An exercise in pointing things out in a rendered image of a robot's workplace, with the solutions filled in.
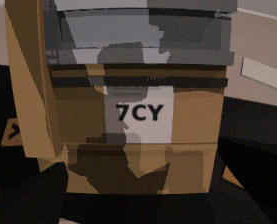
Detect white paper ticket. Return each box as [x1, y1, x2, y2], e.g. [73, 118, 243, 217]
[103, 85, 175, 144]

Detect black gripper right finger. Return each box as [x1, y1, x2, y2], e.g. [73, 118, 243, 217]
[218, 136, 277, 224]

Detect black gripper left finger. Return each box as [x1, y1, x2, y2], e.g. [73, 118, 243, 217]
[0, 161, 69, 224]

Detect brown letter tile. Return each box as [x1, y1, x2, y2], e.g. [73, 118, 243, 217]
[0, 119, 22, 147]
[220, 164, 243, 188]

